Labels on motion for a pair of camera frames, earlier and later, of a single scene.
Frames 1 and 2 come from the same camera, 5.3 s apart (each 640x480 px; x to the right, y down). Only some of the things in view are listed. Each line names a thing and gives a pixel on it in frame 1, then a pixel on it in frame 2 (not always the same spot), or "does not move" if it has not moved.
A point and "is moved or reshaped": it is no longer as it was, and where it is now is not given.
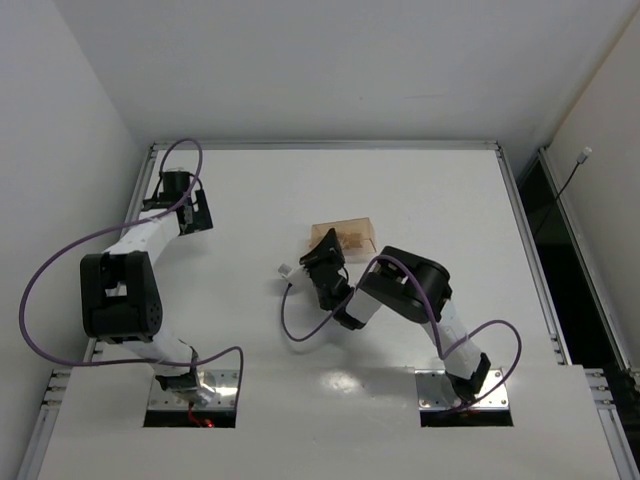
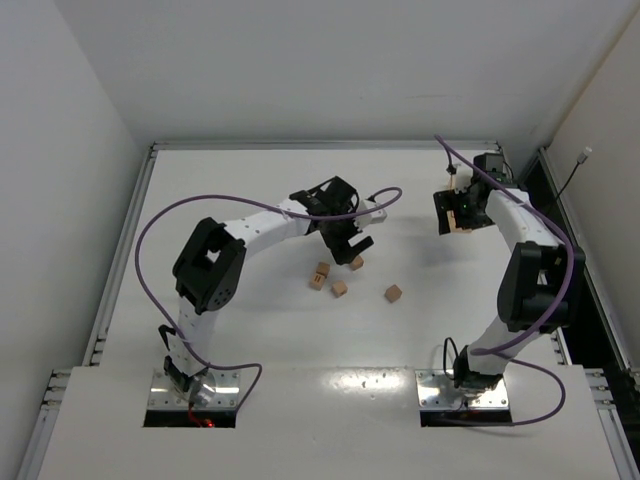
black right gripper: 323,257 to 451,211
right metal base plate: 435,392 does not move
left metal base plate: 225,382 does not move
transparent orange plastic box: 356,236 is moved or reshaped
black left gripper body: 198,212 to 339,238
